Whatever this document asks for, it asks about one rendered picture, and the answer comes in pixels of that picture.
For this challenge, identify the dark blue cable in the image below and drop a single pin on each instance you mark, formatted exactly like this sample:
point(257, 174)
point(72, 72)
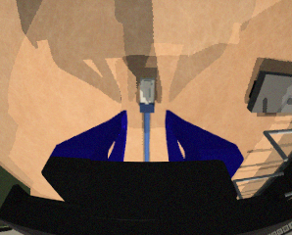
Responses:
point(146, 136)

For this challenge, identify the grey patch panel rack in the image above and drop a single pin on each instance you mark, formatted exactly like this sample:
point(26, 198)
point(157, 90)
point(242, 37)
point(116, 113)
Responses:
point(272, 93)

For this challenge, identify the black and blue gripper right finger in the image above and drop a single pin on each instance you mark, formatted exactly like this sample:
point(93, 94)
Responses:
point(199, 144)

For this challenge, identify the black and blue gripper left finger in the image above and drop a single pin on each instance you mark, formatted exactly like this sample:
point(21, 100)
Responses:
point(95, 143)

